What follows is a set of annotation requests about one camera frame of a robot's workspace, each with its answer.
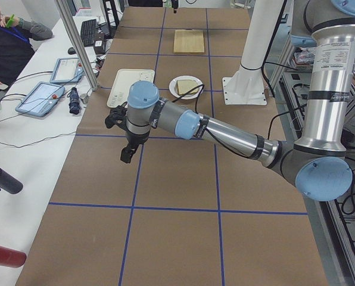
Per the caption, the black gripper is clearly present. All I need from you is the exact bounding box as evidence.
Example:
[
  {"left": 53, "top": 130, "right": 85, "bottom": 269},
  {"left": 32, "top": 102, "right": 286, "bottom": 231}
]
[{"left": 120, "top": 133, "right": 145, "bottom": 163}]

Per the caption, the white round plate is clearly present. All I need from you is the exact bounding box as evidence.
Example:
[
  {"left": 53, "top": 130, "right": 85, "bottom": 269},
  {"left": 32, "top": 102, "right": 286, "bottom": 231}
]
[{"left": 169, "top": 76, "right": 203, "bottom": 100}]

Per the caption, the plain white bread slice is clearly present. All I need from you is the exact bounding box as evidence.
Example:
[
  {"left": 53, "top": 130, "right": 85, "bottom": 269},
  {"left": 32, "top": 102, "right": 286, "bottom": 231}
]
[{"left": 176, "top": 79, "right": 199, "bottom": 95}]

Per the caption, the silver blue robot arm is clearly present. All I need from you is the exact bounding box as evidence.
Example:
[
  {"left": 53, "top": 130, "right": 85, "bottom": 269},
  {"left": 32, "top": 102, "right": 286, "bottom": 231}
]
[{"left": 120, "top": 1, "right": 355, "bottom": 201}]

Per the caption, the cream bear serving tray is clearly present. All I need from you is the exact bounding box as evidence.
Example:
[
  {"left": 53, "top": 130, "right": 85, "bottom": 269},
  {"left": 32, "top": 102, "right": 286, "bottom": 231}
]
[{"left": 107, "top": 69, "right": 155, "bottom": 108}]

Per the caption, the small silver cylinder weight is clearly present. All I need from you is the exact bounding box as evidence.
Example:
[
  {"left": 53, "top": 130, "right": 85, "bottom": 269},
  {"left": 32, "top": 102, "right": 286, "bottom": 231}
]
[{"left": 80, "top": 94, "right": 89, "bottom": 104}]

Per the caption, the folded dark blue umbrella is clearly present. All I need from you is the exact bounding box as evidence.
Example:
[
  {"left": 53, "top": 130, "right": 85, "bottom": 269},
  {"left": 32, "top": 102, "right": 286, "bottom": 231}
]
[{"left": 68, "top": 87, "right": 80, "bottom": 115}]

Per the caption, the near blue teach pendant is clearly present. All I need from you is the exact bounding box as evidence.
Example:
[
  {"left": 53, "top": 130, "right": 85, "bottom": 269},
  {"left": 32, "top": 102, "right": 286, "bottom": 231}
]
[{"left": 15, "top": 82, "right": 65, "bottom": 117}]

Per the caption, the blue teach pendant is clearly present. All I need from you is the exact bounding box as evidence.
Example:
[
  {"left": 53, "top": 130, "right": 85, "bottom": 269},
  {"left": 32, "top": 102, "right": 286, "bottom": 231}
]
[
  {"left": 15, "top": 82, "right": 65, "bottom": 117},
  {"left": 49, "top": 58, "right": 84, "bottom": 84}
]

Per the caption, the far blue teach pendant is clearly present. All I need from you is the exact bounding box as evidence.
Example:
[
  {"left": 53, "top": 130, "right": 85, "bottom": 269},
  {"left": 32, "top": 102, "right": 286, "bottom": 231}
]
[{"left": 49, "top": 58, "right": 84, "bottom": 84}]

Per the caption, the black computer mouse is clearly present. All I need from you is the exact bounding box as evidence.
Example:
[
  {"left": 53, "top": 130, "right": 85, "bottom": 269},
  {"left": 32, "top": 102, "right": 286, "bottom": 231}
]
[{"left": 67, "top": 47, "right": 76, "bottom": 55}]

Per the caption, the wooden cutting board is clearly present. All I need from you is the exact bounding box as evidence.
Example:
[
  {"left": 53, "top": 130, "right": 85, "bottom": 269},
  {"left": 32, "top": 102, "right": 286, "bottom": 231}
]
[{"left": 173, "top": 29, "right": 205, "bottom": 54}]

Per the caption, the black keyboard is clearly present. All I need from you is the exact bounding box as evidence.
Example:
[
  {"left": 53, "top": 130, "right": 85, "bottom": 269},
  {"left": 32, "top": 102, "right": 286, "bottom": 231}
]
[{"left": 80, "top": 19, "right": 97, "bottom": 46}]

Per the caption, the black bottle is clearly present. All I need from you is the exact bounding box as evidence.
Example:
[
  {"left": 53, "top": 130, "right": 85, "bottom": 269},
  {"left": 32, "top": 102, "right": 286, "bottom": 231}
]
[{"left": 0, "top": 168, "right": 23, "bottom": 194}]

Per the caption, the seated person in black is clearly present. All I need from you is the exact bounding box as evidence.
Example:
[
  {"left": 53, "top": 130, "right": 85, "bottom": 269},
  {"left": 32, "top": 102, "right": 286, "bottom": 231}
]
[{"left": 0, "top": 10, "right": 53, "bottom": 89}]

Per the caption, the red bottle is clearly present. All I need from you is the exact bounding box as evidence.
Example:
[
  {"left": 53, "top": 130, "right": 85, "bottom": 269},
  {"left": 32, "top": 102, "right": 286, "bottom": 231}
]
[{"left": 0, "top": 245, "right": 27, "bottom": 268}]

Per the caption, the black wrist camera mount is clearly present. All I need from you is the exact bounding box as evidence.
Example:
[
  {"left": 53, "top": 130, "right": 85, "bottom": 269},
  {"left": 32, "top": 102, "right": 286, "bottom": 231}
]
[{"left": 105, "top": 101, "right": 127, "bottom": 130}]

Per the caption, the white pedestal column base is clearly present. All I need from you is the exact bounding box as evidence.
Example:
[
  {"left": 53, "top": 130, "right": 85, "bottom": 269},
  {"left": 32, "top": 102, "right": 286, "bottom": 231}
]
[{"left": 223, "top": 0, "right": 286, "bottom": 105}]

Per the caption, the aluminium frame post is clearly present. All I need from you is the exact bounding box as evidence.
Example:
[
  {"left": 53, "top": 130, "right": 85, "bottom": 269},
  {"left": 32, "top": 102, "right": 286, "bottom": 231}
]
[{"left": 55, "top": 0, "right": 98, "bottom": 91}]

